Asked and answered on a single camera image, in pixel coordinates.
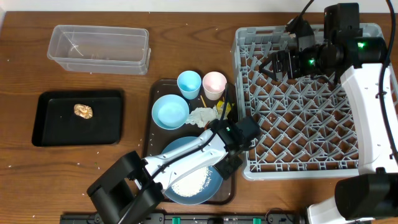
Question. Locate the white rice pile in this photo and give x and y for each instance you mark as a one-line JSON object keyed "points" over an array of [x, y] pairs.
{"points": [[193, 183]]}

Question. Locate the light blue bowl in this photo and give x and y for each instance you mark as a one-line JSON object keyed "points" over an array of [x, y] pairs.
{"points": [[170, 112]]}

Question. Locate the brown serving tray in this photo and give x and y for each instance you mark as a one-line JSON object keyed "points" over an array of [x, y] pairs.
{"points": [[156, 138]]}

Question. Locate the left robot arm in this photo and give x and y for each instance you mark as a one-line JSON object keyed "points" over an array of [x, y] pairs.
{"points": [[133, 187]]}

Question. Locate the grey dishwasher rack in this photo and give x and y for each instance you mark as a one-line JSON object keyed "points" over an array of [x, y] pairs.
{"points": [[307, 127]]}

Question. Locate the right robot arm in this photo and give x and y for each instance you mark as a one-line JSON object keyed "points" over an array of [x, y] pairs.
{"points": [[361, 65]]}

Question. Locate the yellow green snack wrapper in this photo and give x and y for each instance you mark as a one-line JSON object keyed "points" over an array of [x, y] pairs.
{"points": [[220, 108]]}

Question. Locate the black plastic tray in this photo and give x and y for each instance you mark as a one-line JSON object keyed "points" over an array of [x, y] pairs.
{"points": [[57, 125]]}

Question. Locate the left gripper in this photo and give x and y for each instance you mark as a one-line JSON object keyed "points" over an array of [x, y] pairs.
{"points": [[229, 171]]}

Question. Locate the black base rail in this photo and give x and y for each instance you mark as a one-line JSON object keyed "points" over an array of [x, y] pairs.
{"points": [[160, 218]]}

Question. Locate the clear plastic bin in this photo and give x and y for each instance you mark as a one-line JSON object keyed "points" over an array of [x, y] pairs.
{"points": [[100, 49]]}

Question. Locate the dark blue plate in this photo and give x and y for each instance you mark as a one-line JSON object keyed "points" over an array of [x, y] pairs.
{"points": [[206, 194]]}

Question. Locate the wooden chopstick left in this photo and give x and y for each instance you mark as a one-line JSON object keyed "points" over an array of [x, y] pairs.
{"points": [[203, 101]]}

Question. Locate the light blue cup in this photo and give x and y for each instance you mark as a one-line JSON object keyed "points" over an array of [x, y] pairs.
{"points": [[189, 84]]}

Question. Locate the brown mushroom scrap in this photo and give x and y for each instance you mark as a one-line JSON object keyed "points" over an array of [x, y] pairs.
{"points": [[83, 111]]}

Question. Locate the pink cup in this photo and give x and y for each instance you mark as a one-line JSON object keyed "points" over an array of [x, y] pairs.
{"points": [[214, 85]]}

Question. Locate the crumpled white tissue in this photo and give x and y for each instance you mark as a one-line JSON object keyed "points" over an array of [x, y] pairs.
{"points": [[202, 116]]}

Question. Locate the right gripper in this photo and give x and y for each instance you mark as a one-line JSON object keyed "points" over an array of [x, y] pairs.
{"points": [[291, 56]]}

